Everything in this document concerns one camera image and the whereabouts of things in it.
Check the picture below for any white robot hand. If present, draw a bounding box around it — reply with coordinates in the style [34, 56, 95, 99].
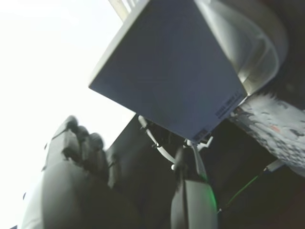
[18, 115, 148, 229]

